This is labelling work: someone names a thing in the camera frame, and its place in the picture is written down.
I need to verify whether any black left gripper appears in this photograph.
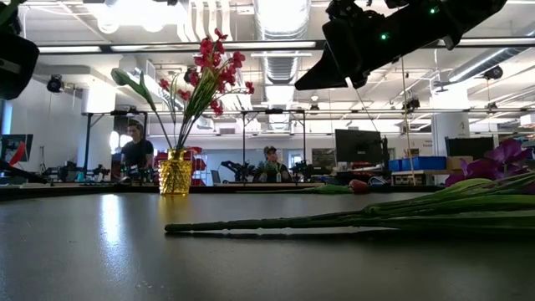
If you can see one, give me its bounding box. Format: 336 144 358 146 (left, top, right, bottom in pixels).
0 32 41 101

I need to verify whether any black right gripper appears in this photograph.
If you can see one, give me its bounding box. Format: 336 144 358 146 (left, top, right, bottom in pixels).
294 0 455 90

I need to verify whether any pink artificial tulip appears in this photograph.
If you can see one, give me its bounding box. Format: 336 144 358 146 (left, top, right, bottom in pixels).
246 178 369 196

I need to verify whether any white artificial tulip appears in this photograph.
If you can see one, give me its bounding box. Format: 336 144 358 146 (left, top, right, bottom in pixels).
110 68 176 152

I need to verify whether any red artificial flower bunch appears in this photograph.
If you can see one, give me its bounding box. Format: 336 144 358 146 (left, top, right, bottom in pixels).
175 28 256 151

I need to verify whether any small red flower spray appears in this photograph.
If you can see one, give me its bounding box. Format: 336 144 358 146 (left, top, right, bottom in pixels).
157 73 193 151

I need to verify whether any large purple flower bunch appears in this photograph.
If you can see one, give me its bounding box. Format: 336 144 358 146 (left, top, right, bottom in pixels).
164 137 535 242

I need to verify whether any yellow glass vase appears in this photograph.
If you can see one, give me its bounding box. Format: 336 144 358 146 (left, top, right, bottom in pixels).
157 148 194 196

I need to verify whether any large black monitor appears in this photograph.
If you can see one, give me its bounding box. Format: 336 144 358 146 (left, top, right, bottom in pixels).
334 128 384 165

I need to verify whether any small black monitor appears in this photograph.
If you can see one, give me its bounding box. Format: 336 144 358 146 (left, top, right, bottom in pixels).
0 133 34 166

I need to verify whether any thin metal pole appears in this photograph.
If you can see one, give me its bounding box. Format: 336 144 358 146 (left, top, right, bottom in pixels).
400 56 415 181

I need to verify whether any person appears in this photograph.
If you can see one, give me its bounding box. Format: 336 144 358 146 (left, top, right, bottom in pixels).
120 119 155 171
254 145 293 184

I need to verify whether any wooden workbench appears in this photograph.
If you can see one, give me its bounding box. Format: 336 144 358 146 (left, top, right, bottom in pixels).
390 168 451 186

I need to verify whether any black panel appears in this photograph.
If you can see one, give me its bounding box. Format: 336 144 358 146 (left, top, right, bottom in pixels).
444 136 497 160

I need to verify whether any cardboard box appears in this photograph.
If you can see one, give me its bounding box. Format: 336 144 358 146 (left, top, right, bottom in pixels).
446 156 475 171

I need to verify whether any black overhead beam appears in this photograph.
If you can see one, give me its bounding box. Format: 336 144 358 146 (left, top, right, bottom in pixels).
37 39 535 54

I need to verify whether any red storage shelf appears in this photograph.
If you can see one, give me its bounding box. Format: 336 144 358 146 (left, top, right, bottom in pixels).
183 145 209 187

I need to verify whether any black table mat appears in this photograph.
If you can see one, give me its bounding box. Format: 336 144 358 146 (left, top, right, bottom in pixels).
0 191 535 301

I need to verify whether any ribbed silver ceiling duct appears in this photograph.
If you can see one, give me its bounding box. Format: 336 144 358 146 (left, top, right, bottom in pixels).
252 0 313 130

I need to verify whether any black metal rig frame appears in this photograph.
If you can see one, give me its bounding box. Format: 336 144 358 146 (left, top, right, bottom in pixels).
83 109 150 168
240 108 308 183

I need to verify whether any black aluminium table frame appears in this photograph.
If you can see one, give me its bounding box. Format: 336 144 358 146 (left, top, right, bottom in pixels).
0 182 444 202

